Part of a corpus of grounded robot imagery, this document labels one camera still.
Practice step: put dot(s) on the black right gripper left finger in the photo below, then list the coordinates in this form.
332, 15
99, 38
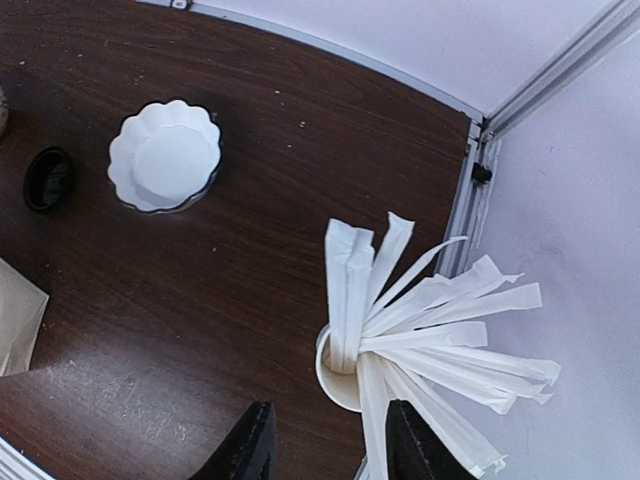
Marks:
249, 449

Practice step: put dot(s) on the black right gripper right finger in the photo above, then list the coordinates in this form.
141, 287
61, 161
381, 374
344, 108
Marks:
414, 452

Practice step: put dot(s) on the brown paper bag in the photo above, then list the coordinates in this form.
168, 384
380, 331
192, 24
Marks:
23, 305

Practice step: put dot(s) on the black coffee lid on table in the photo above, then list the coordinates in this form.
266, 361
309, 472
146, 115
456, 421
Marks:
49, 179

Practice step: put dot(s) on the paper cup holding straws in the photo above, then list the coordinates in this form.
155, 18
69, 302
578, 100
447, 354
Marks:
401, 338

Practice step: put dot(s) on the white scalloped bowl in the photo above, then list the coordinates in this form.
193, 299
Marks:
165, 157

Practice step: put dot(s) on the plain white round bowl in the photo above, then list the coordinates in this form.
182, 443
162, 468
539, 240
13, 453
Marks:
4, 112

